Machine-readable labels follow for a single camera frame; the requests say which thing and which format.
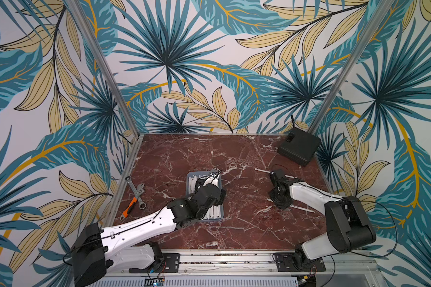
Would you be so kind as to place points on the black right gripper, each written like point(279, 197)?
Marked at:
point(277, 177)

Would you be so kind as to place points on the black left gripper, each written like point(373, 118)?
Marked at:
point(221, 198)

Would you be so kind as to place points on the blue plastic storage tray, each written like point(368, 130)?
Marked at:
point(213, 176)

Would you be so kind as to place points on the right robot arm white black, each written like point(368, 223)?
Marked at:
point(347, 224)

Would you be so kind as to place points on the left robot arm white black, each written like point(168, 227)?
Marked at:
point(95, 249)

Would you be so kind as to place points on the black box with antenna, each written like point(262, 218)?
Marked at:
point(299, 146)

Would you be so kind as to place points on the white wrapped straw in tray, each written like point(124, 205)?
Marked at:
point(192, 181)

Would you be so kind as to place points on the long white wrapped straw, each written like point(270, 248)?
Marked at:
point(301, 208)

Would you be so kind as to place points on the white wrapped straw on table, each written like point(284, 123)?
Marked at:
point(261, 170)

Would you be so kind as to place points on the green circuit board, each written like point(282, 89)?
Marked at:
point(154, 282)

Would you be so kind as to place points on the orange handled adjustable wrench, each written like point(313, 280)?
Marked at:
point(136, 201)

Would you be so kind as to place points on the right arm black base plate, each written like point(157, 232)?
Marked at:
point(296, 262)

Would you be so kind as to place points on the aluminium front rail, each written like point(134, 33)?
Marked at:
point(245, 268)

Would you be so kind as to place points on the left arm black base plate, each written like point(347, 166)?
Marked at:
point(167, 263)

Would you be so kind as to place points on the right aluminium frame post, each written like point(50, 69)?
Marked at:
point(367, 34)

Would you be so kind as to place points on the aluminium frame post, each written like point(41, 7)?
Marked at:
point(92, 42)
point(367, 34)

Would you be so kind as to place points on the left aluminium frame post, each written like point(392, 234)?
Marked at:
point(92, 42)

